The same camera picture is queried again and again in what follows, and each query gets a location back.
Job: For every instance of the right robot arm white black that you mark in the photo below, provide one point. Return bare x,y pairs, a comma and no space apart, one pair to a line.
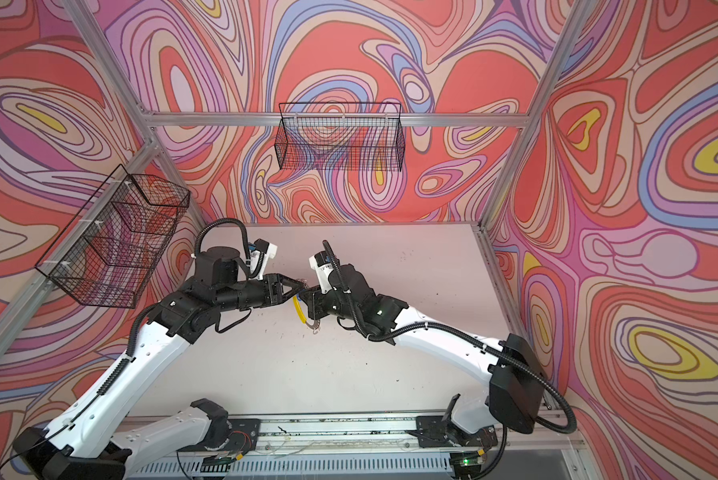
514,393

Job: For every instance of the large keyring with yellow sleeve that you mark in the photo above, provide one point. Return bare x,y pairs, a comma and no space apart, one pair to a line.
313,325

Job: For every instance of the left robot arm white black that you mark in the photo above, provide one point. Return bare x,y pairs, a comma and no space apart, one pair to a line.
84,443

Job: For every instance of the black wire basket wall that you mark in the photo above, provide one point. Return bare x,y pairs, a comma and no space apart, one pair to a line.
340,136
107,253

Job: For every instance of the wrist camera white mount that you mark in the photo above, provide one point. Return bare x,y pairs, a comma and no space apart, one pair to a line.
261,253
321,264

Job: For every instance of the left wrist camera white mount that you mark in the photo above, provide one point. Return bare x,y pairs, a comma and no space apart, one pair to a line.
261,253

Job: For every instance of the black wire basket back wall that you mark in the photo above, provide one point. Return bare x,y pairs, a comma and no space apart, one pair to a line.
340,136

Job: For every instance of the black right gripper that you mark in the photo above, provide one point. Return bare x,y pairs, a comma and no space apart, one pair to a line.
315,301

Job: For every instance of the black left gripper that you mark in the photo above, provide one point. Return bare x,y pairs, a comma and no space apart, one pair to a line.
273,285

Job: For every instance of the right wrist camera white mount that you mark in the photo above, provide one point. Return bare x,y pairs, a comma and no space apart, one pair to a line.
321,264

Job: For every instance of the black wire basket left wall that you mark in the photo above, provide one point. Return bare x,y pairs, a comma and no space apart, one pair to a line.
107,253

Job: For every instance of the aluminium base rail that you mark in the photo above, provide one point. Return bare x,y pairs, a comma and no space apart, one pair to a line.
387,444

